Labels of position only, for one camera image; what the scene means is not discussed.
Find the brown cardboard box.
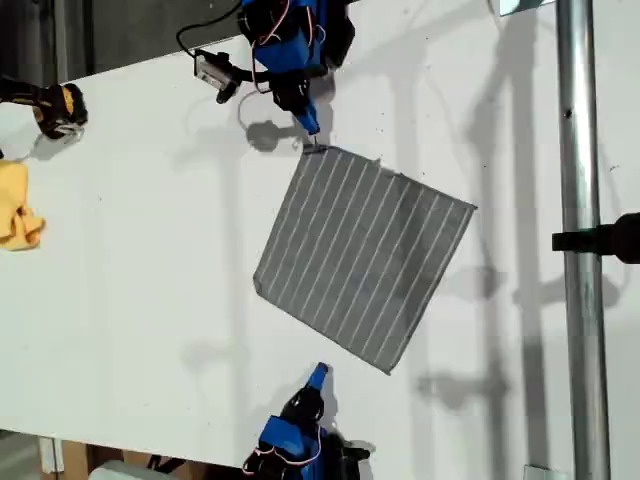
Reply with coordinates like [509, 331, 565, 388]
[62, 439, 211, 480]

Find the gripper black camera cable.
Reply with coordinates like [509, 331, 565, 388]
[175, 2, 245, 57]

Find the yellow cloth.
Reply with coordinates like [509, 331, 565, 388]
[0, 158, 47, 252]

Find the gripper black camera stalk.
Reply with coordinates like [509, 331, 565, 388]
[230, 67, 275, 90]

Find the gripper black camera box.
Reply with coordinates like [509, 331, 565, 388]
[192, 48, 241, 105]
[325, 430, 375, 480]

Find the white container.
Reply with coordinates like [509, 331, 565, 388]
[88, 459, 151, 480]

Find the white table leg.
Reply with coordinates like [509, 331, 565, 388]
[38, 436, 65, 474]

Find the black clamp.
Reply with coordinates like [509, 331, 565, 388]
[551, 212, 640, 265]

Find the grey white-striped towel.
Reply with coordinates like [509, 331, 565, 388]
[252, 143, 480, 378]

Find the shiny metal bracket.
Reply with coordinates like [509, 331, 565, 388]
[492, 0, 554, 19]

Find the steel post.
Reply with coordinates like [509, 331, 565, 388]
[554, 0, 613, 480]

